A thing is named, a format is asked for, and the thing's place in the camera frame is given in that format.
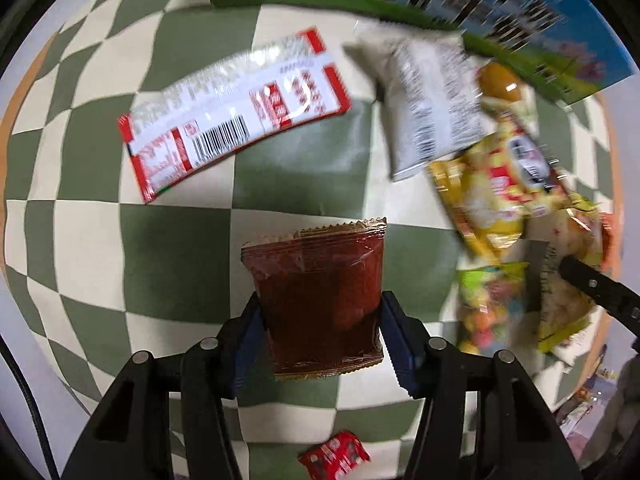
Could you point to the colourful candy ball bag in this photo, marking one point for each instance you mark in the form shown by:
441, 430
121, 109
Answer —
492, 305

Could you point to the orange-brown bun packet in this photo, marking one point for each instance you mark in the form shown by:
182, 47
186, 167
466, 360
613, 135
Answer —
500, 82

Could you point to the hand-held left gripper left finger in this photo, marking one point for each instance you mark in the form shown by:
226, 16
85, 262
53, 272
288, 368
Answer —
248, 345

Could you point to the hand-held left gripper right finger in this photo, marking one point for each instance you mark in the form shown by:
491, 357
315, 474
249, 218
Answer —
400, 345

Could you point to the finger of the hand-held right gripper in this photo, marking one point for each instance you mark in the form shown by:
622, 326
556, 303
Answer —
600, 290

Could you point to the yellow-edged clear pastry packet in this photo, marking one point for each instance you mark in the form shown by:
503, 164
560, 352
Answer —
562, 305

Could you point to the printed cardboard box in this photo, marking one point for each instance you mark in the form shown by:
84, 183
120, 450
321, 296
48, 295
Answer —
500, 5

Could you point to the green and cream checkered mat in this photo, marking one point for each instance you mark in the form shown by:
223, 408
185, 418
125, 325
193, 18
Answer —
165, 260

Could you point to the red-brown snack packet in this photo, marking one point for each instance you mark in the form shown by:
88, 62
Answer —
320, 300

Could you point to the white snack packet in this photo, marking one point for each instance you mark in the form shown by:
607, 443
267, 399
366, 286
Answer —
425, 100

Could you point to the small red candy packet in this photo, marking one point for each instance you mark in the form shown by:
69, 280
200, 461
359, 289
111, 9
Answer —
335, 455

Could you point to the large yellow panda snack packet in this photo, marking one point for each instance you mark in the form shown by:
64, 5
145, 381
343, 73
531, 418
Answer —
495, 195

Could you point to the long red and white packet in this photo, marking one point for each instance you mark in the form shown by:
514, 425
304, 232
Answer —
225, 110

